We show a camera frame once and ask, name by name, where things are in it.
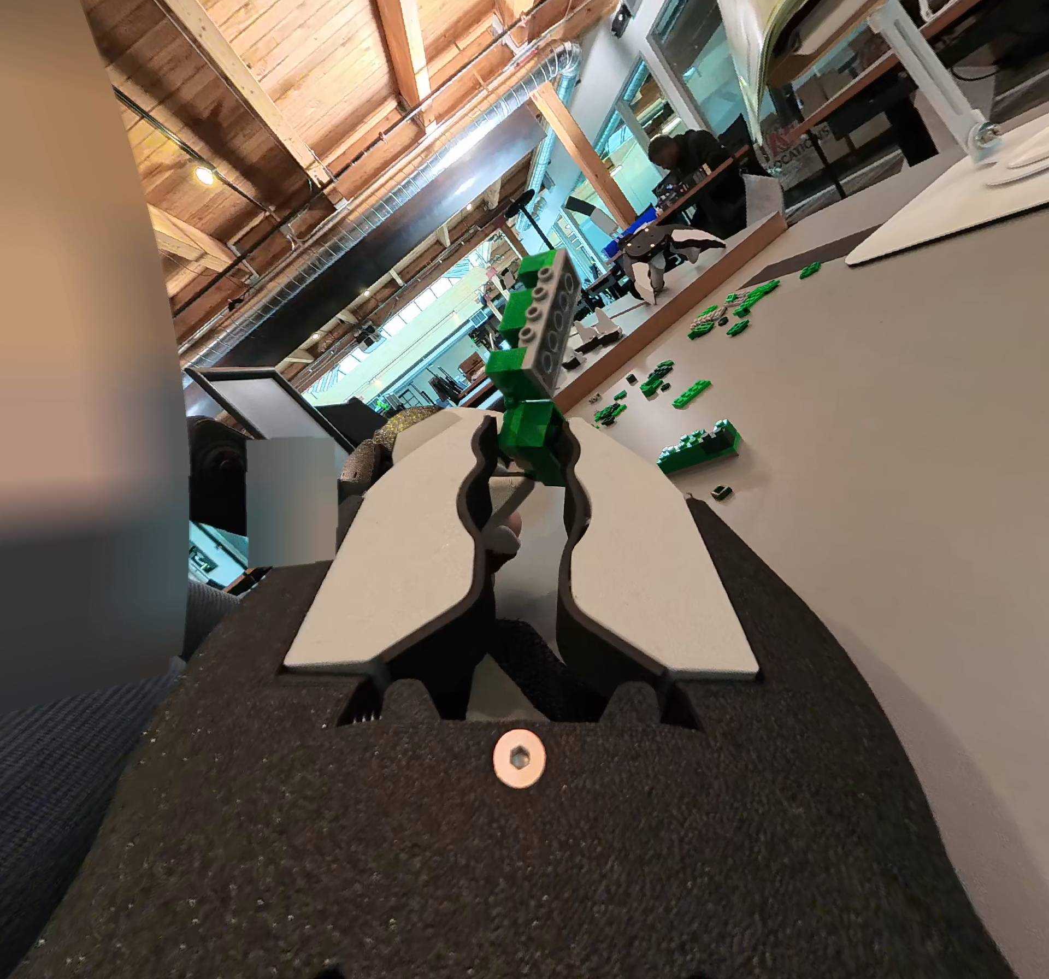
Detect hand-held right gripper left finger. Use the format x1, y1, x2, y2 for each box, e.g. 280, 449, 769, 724
281, 408, 503, 692

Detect green stepped brick wall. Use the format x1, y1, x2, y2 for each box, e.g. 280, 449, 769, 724
656, 419, 744, 475

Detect white board dark frame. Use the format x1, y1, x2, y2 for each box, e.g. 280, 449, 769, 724
184, 366, 349, 456

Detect scattered small green bricks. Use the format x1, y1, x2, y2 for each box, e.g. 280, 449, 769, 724
588, 260, 824, 429

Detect black grey spare gripper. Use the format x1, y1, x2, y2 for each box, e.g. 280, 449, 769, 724
616, 223, 729, 310

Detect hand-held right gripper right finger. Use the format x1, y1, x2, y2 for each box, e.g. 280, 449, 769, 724
556, 417, 762, 695

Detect grey desk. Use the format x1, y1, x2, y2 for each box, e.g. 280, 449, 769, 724
564, 163, 1049, 979

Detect green grey brick frame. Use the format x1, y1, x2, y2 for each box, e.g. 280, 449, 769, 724
484, 250, 586, 490

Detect white monitor base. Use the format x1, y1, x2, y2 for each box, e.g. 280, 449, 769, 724
844, 145, 1049, 269

